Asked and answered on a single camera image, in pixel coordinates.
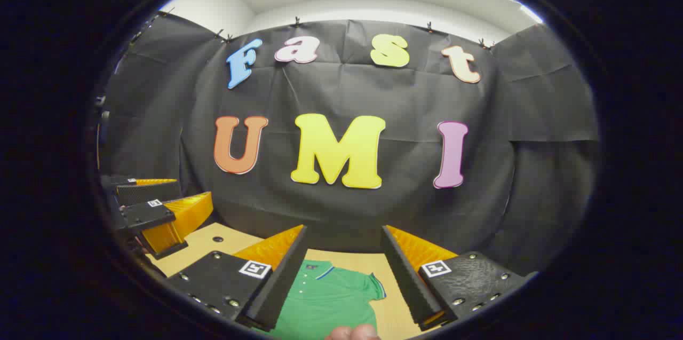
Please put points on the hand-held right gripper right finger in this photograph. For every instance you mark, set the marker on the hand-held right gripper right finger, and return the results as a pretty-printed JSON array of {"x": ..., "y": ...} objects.
[{"x": 408, "y": 281}]

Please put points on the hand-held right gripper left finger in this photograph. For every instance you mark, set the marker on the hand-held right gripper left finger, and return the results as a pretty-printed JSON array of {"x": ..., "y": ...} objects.
[{"x": 277, "y": 286}]

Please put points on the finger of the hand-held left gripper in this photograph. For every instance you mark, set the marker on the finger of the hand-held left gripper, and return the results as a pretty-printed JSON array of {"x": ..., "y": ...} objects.
[
  {"x": 147, "y": 215},
  {"x": 149, "y": 193}
]

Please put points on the green T-shirt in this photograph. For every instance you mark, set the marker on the green T-shirt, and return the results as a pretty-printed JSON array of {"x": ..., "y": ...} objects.
[{"x": 325, "y": 302}]

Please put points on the black backdrop cloth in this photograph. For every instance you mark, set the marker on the black backdrop cloth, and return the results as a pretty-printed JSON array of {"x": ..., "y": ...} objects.
[{"x": 331, "y": 89}]

